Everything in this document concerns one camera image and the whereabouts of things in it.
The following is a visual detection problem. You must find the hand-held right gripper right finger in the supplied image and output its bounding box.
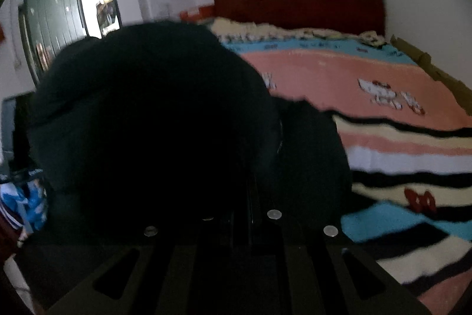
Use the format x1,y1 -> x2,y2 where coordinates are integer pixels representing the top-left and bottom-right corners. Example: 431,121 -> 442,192
243,208 -> 433,315

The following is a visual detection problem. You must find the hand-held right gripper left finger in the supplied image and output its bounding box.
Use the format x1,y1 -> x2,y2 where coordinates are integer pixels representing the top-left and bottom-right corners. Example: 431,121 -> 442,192
44,213 -> 242,315

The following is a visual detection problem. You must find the black jacket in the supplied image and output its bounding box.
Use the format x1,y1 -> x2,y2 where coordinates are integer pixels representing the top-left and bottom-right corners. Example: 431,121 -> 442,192
27,21 -> 353,253

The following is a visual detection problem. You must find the pink striped cartoon cat blanket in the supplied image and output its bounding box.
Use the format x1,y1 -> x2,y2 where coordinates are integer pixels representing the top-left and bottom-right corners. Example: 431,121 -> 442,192
206,20 -> 472,315

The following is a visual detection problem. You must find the blue patterned bag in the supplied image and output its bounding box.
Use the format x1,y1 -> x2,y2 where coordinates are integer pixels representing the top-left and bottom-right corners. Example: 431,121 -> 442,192
0,178 -> 48,239

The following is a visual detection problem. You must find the cream crumpled cloth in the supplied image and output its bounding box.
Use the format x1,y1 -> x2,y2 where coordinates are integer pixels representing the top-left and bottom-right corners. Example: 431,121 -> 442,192
208,17 -> 386,47

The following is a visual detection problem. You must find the orange box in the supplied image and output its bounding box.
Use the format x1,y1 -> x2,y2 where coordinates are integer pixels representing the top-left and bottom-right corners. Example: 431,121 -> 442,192
180,5 -> 215,22

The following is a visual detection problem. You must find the dark red headboard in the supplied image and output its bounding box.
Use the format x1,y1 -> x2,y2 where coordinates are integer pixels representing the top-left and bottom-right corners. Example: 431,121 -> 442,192
214,0 -> 386,37

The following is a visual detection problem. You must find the brown cardboard sheet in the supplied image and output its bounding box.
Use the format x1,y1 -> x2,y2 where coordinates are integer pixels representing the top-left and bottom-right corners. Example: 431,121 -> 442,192
390,35 -> 472,99

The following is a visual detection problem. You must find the dark green door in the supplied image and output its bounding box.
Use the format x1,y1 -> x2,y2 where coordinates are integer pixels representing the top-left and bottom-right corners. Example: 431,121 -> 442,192
18,0 -> 88,85

